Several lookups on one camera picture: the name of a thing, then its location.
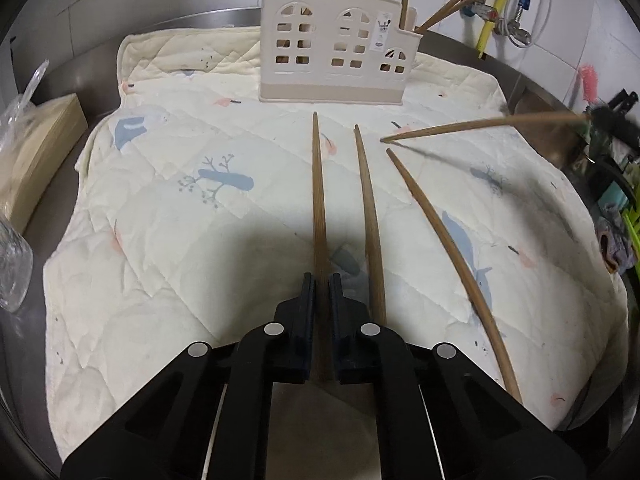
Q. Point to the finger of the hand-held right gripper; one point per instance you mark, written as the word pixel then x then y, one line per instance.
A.
pixel 612 125
pixel 625 101

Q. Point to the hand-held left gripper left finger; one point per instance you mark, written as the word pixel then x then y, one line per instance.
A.
pixel 300 320

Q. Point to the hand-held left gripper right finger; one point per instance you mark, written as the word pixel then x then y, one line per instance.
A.
pixel 345 325

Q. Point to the cream plastic utensil holder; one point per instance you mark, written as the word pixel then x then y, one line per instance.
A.
pixel 320 85

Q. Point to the pink bottle brush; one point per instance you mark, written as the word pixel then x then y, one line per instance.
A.
pixel 587 82

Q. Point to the teal plastic bowl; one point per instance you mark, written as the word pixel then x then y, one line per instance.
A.
pixel 614 194

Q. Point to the lime green plastic rack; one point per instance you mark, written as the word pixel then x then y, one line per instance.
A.
pixel 631 225

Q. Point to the grey knitted cloth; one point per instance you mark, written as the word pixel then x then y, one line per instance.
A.
pixel 615 245

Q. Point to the metal angle valve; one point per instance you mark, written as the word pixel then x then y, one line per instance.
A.
pixel 517 35

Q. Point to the cream quilted printed mat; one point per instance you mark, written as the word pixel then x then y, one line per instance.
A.
pixel 175 260

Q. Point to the clear glass mug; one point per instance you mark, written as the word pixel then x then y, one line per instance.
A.
pixel 12 265

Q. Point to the clear plastic bag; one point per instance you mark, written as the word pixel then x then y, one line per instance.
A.
pixel 22 102

